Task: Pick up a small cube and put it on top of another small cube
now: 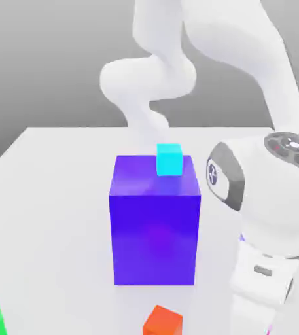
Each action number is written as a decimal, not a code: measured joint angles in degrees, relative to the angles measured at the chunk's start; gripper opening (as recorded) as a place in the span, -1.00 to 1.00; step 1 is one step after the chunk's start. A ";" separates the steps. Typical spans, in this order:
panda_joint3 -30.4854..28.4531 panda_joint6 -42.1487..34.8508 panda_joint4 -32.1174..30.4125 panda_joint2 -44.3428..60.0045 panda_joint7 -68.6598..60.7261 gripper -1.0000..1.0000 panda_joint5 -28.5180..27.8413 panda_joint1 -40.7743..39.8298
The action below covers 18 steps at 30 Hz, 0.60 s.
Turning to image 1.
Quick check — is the small cyan cube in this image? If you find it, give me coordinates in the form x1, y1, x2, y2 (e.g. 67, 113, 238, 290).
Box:
156, 143, 184, 177

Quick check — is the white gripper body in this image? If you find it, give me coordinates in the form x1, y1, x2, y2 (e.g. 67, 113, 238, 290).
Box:
229, 277, 295, 335

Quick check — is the large blue box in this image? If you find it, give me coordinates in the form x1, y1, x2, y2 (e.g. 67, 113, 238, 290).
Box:
109, 154, 202, 287

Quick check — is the small orange cube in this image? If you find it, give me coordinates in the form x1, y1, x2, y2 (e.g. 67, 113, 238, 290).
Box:
142, 304, 184, 335

